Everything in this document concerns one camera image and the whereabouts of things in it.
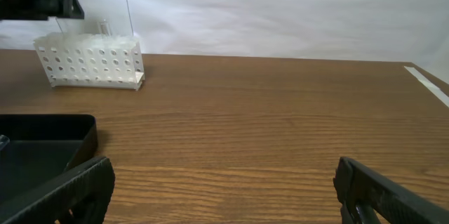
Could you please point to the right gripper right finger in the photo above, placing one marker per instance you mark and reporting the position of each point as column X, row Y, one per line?
column 386, row 199

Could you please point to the black tray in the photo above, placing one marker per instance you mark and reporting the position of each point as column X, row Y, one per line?
column 31, row 157

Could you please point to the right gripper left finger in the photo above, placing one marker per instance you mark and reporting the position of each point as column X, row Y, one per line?
column 70, row 192

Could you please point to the white test tube rack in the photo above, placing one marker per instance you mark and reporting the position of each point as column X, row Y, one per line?
column 91, row 62

